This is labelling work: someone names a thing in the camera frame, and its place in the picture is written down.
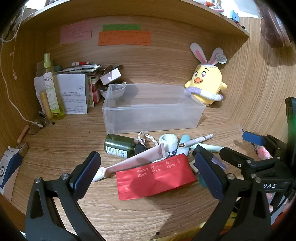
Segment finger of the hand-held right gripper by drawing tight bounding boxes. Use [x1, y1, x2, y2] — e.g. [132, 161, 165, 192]
[242, 131, 288, 161]
[219, 147, 253, 171]

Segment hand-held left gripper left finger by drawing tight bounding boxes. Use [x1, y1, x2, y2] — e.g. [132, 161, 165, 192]
[25, 151, 102, 241]

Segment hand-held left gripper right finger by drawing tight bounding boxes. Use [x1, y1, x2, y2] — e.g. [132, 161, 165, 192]
[194, 151, 272, 241]

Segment small pink item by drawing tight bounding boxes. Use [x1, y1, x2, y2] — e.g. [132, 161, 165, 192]
[257, 147, 273, 159]

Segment slim mint green pen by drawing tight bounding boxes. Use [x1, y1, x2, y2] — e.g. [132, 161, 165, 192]
[191, 143, 225, 153]

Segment dark green bottle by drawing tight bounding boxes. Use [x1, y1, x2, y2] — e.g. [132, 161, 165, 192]
[104, 134, 149, 158]

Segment pink squeeze tube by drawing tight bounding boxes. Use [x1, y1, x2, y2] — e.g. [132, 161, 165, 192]
[92, 142, 166, 182]

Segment red foil pouch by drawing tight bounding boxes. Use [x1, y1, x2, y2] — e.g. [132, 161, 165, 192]
[116, 154, 197, 201]

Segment clear plastic storage box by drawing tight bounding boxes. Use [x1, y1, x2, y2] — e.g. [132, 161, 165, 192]
[102, 84, 207, 135]

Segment person's right hand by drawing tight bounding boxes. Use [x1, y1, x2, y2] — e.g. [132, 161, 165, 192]
[266, 192, 275, 214]

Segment lavender item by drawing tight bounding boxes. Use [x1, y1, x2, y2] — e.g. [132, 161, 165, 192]
[211, 155, 228, 172]

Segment white pen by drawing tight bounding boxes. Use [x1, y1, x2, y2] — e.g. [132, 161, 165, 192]
[177, 134, 214, 148]

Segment pale aqua tube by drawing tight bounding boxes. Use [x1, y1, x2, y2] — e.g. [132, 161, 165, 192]
[180, 135, 192, 156]

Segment white tape roll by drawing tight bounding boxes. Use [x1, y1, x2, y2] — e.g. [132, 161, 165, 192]
[159, 134, 178, 153]

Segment eyeglasses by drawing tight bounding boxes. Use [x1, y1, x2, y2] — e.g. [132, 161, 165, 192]
[28, 112, 55, 135]

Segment yellow chick plush toy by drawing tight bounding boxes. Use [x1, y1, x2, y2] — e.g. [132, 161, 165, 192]
[184, 42, 228, 106]

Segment wooden peg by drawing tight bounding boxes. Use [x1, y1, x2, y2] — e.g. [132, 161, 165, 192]
[16, 125, 29, 144]

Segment red fruit print box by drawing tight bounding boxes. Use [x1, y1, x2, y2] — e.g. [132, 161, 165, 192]
[88, 76, 101, 107]

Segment blue and white box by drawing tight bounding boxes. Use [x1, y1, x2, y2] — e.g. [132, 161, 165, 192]
[0, 146, 23, 201]

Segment yellow stick tube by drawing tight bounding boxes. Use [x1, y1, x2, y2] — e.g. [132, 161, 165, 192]
[39, 90, 53, 120]

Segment white paper box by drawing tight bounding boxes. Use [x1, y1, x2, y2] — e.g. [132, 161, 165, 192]
[34, 74, 89, 114]

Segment white bowl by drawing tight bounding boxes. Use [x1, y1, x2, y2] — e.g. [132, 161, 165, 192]
[98, 83, 127, 100]

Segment green spray bottle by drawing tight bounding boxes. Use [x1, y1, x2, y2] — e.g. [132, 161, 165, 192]
[43, 53, 66, 120]

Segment small white box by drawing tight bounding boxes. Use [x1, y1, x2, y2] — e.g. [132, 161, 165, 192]
[100, 69, 122, 86]

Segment stack of booklets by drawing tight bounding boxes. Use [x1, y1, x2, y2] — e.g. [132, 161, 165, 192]
[54, 64, 102, 76]

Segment brown hanging item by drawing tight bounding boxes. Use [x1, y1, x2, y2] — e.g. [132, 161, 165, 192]
[260, 3, 292, 48]

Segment orange paper note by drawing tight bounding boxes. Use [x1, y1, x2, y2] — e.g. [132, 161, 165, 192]
[98, 31, 152, 46]

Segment pink paper note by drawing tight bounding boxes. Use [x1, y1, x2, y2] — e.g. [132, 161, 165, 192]
[60, 20, 93, 45]

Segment green paper note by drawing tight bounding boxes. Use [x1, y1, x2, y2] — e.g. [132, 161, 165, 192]
[102, 24, 141, 32]

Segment wooden shelf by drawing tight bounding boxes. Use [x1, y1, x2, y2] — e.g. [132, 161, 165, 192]
[21, 0, 250, 37]

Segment white braided cord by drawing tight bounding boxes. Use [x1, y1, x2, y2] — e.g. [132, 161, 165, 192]
[137, 131, 160, 147]

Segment white cable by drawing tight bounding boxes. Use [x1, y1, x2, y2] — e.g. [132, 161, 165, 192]
[0, 7, 35, 124]

